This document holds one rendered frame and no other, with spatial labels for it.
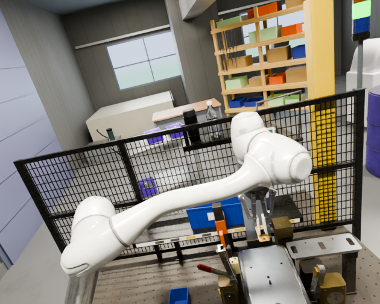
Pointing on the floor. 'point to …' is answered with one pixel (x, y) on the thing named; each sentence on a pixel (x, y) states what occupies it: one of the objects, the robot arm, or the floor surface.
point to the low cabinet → (128, 116)
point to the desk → (182, 113)
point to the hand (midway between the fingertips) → (260, 224)
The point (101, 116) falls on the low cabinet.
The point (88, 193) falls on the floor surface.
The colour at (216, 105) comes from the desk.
